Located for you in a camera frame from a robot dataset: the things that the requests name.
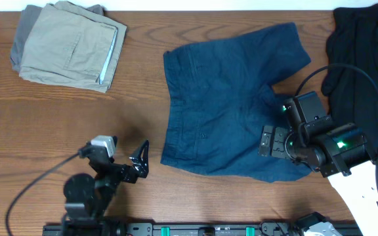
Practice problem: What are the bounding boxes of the navy blue shorts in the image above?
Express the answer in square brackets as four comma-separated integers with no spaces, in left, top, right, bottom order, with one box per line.
[161,22,310,182]

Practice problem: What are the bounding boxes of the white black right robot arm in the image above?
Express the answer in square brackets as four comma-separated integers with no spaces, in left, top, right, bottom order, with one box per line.
[259,92,378,235]

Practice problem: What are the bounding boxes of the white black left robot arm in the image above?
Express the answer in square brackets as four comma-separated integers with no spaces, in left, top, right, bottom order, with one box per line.
[61,136,149,235]

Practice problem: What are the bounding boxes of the black garment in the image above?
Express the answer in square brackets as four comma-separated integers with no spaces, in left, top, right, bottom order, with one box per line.
[320,3,378,193]

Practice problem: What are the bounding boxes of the khaki folded trousers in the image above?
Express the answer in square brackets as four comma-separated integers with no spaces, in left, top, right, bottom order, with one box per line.
[19,1,127,93]

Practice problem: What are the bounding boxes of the grey folded garment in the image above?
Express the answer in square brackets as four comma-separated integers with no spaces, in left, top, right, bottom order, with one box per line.
[10,4,117,81]

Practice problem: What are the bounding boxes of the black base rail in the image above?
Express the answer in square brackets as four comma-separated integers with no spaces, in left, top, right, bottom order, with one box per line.
[42,221,364,236]

